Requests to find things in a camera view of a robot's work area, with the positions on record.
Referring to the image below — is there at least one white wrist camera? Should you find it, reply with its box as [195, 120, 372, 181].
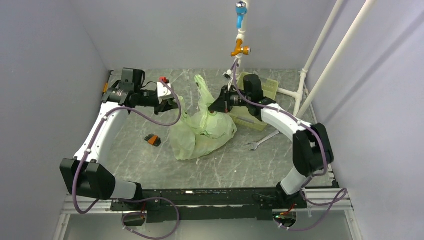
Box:
[157, 76, 173, 101]
[222, 69, 236, 82]

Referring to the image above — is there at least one orange handled tool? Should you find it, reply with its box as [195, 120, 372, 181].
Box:
[102, 70, 114, 95]

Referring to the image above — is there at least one orange tap valve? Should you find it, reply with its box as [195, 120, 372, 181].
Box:
[230, 38, 251, 57]

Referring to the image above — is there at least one orange black hex key set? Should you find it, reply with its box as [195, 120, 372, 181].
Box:
[144, 134, 162, 147]

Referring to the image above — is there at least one silver wrench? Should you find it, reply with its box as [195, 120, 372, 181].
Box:
[246, 130, 280, 151]

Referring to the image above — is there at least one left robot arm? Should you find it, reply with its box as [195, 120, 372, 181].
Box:
[59, 68, 179, 210]

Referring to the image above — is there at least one light green plastic bag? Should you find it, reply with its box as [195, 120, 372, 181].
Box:
[168, 74, 238, 161]

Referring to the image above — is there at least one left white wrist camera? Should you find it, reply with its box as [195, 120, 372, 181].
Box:
[157, 76, 173, 101]

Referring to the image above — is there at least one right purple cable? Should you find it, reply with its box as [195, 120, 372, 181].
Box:
[230, 59, 349, 232]

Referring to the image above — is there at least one white pvc pipe frame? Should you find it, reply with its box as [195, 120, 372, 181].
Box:
[232, 0, 377, 120]

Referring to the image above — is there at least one pale yellow plastic basket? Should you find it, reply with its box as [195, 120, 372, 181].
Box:
[228, 71, 280, 132]

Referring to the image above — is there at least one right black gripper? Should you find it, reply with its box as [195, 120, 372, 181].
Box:
[208, 85, 252, 114]

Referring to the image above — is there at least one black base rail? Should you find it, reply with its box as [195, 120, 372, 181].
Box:
[110, 187, 308, 223]

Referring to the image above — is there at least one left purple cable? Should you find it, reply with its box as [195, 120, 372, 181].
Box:
[71, 84, 182, 240]

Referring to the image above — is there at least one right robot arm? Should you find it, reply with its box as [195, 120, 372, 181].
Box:
[208, 74, 334, 208]

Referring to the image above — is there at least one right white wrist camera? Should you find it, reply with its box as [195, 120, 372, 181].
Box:
[222, 69, 236, 82]

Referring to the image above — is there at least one purple cable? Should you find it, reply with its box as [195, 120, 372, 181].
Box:
[230, 59, 349, 232]
[71, 84, 182, 240]

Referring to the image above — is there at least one blue tap valve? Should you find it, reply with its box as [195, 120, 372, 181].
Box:
[235, 1, 248, 29]

